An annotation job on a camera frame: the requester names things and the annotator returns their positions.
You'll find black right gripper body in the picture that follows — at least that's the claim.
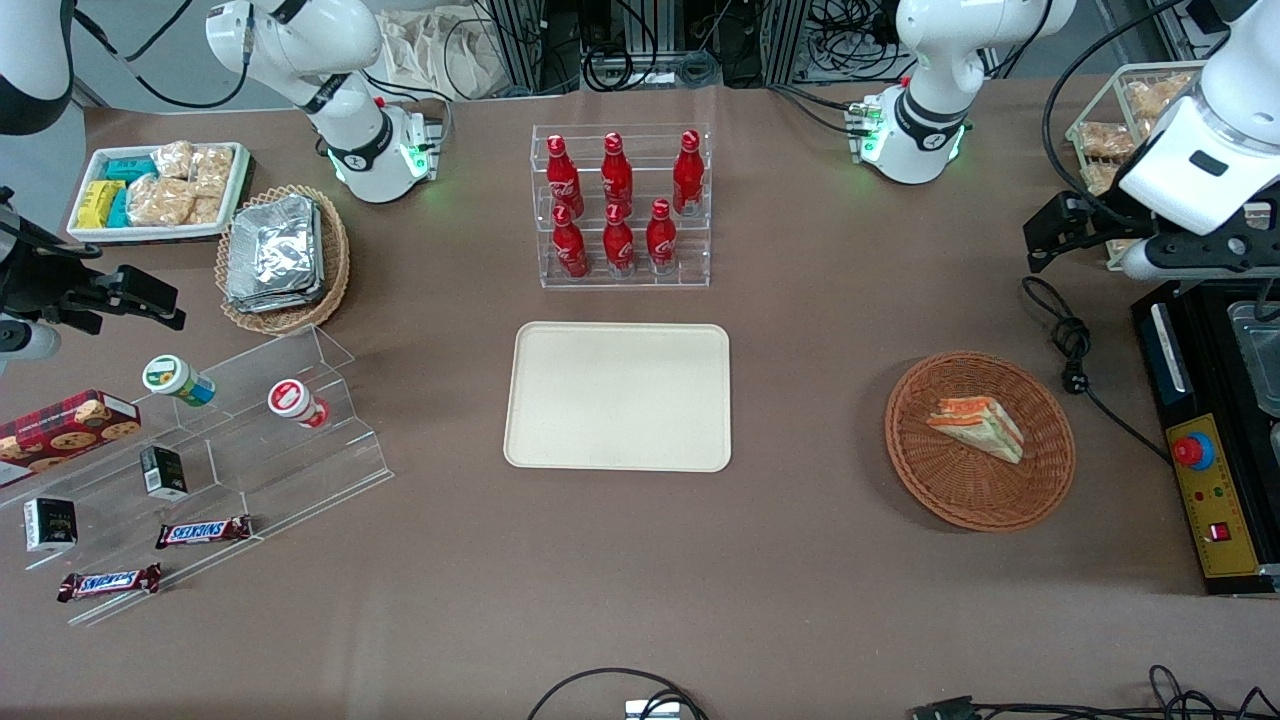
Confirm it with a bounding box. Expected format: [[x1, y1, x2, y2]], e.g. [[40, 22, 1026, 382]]
[[0, 253, 123, 323]]

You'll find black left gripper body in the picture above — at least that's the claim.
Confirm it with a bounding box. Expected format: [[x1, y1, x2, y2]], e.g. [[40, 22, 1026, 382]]
[[1046, 190, 1163, 255]]

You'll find triangular sandwich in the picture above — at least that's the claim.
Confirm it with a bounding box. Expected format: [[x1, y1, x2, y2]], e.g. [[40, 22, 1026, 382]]
[[926, 396, 1027, 466]]

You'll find white rectangular snack tray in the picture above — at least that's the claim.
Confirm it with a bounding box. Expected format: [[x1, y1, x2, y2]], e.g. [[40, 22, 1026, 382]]
[[67, 141, 252, 244]]

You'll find oval light wicker basket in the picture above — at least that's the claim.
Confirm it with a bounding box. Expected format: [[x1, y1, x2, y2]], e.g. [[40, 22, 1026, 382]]
[[214, 184, 352, 337]]

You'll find round brown wicker basket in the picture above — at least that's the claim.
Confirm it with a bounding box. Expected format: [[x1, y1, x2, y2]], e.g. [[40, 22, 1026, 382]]
[[884, 351, 1077, 532]]

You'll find beige plastic tray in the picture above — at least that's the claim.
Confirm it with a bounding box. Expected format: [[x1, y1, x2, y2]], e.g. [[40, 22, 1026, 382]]
[[503, 321, 733, 473]]

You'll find green lid cup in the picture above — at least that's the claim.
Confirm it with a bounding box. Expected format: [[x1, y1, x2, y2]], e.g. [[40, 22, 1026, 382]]
[[141, 354, 217, 408]]

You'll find yellow snack pack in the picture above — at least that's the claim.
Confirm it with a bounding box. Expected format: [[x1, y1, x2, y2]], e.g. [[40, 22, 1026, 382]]
[[77, 180, 124, 230]]

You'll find silver foil pack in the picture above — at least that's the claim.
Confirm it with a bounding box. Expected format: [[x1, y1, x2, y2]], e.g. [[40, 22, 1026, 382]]
[[229, 195, 323, 297], [224, 270, 327, 315]]

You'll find red cookie box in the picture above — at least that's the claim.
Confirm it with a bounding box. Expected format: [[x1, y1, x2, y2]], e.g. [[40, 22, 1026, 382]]
[[0, 389, 142, 488]]

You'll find red lid cup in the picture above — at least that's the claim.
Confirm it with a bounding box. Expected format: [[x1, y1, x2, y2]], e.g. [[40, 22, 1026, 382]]
[[267, 378, 332, 430]]

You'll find clear acrylic stepped shelf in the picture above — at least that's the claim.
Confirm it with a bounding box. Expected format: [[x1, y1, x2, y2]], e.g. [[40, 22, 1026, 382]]
[[0, 324, 394, 628]]

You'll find clear plastic container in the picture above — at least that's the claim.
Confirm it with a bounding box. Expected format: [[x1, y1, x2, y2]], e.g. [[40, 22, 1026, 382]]
[[1227, 298, 1280, 418]]

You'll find brown snickers bar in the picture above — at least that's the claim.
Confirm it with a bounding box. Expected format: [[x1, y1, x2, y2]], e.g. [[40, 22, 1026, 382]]
[[154, 514, 254, 550], [56, 562, 164, 604]]

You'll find small black white box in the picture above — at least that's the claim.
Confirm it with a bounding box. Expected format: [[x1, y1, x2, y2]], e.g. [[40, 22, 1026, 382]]
[[22, 496, 79, 554]]

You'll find black machine with yellow panel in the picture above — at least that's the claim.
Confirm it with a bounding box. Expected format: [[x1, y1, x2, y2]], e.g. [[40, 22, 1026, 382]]
[[1131, 274, 1280, 599]]

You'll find red cola bottle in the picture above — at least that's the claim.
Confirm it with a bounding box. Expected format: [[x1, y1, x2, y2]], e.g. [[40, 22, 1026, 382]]
[[603, 203, 637, 277], [601, 132, 635, 216], [552, 205, 592, 280], [545, 134, 586, 220], [646, 198, 679, 274], [672, 130, 706, 218]]

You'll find white cloth bag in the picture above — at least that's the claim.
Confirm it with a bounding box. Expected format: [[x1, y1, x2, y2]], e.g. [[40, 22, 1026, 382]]
[[378, 6, 513, 102]]

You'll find clear acrylic bottle rack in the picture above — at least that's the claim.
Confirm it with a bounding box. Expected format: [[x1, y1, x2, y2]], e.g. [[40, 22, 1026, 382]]
[[531, 124, 713, 291]]

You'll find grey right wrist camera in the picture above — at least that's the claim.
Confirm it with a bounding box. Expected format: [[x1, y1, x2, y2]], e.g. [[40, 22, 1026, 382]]
[[0, 318, 62, 364]]

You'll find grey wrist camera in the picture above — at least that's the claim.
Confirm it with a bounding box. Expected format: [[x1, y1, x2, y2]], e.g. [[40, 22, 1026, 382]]
[[0, 318, 62, 364], [1119, 232, 1280, 284]]

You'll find black power cable with plug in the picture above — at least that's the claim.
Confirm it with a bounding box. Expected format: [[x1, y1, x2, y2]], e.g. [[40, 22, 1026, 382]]
[[1021, 276, 1173, 467]]

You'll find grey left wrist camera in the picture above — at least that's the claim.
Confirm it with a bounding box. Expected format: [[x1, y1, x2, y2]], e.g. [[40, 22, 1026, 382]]
[[1119, 232, 1280, 284]]

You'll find white wire rack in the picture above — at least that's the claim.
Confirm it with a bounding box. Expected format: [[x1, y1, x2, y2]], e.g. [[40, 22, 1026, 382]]
[[1064, 61, 1206, 273]]

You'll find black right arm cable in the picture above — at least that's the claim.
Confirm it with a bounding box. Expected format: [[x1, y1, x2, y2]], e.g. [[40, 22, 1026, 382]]
[[72, 0, 253, 111]]

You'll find aluminium frame post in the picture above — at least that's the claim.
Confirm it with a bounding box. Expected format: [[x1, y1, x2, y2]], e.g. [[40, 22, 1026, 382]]
[[772, 0, 813, 85], [488, 0, 548, 93]]

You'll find black tangled cable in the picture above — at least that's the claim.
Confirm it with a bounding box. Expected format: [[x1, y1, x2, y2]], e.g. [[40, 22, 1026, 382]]
[[970, 664, 1280, 720]]

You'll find black looped cable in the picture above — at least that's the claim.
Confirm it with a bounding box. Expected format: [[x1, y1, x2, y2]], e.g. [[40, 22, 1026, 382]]
[[526, 667, 709, 720]]

